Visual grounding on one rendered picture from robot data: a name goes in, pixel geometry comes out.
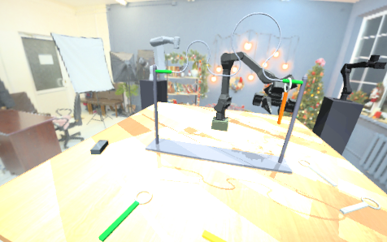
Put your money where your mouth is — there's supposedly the green rod with white loop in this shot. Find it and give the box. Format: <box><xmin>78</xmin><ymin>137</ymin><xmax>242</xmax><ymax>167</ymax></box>
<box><xmin>98</xmin><ymin>189</ymin><xmax>153</xmax><ymax>242</ymax></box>

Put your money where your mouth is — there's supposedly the white loop with yellow handle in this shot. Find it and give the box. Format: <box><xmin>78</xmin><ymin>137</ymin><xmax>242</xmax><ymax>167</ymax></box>
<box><xmin>202</xmin><ymin>230</ymin><xmax>227</xmax><ymax>242</ymax></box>

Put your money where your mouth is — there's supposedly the orange handle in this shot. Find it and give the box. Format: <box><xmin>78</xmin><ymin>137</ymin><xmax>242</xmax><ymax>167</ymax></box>
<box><xmin>277</xmin><ymin>78</ymin><xmax>292</xmax><ymax>124</ymax></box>

